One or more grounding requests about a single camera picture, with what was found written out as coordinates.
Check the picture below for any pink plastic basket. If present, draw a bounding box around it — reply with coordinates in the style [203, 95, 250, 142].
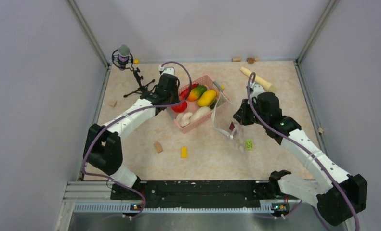
[166, 74, 231, 135]

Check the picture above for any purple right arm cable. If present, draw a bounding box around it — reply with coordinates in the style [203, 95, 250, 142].
[247, 72, 361, 231]

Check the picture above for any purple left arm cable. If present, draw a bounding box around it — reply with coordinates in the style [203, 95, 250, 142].
[81, 61, 193, 220]

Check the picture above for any brown wooden block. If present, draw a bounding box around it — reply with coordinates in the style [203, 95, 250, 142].
[154, 141, 163, 153]

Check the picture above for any white radish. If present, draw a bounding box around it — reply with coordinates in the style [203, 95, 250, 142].
[190, 106, 211, 123]

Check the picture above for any red apple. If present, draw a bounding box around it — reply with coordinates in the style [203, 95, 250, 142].
[171, 101, 188, 113]

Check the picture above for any yellow mango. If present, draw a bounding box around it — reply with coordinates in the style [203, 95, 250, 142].
[197, 90, 217, 107]

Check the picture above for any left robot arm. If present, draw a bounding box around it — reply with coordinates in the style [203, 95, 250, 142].
[83, 67, 180, 199]

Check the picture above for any green orange mango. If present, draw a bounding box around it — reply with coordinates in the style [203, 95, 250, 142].
[187, 85, 207, 102]

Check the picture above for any red chili pepper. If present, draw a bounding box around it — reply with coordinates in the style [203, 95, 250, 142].
[179, 83, 199, 101]

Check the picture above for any brown piece at back wall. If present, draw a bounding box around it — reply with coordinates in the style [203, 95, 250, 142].
[246, 57, 260, 64]

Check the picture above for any beige wooden rolling pin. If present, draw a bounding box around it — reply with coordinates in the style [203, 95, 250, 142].
[240, 67, 276, 93]

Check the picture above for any clear dotted zip top bag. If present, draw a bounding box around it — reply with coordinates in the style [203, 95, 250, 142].
[211, 91, 246, 153]

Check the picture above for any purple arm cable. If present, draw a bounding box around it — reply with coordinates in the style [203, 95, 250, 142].
[81, 61, 193, 220]
[247, 72, 361, 231]

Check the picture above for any green leafy vegetable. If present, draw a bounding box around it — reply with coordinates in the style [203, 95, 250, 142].
[210, 98, 221, 110]

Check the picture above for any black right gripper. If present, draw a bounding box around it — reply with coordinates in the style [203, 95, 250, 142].
[233, 98, 268, 126]

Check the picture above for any cork at back wall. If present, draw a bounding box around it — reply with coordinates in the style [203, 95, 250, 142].
[232, 57, 242, 62]

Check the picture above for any yellow toy block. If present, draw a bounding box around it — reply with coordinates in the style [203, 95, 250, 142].
[181, 147, 188, 159]

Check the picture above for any green toy brick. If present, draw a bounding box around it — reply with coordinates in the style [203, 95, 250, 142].
[245, 139, 254, 151]

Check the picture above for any light wooden block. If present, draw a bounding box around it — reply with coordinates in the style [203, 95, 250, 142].
[108, 100, 118, 107]

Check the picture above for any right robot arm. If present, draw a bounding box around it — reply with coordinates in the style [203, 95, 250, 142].
[233, 92, 368, 231]

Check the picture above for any microphone on black tripod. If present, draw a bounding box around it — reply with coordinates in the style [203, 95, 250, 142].
[111, 44, 155, 98]

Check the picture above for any purple onion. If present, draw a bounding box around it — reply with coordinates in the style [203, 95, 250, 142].
[229, 122, 236, 131]

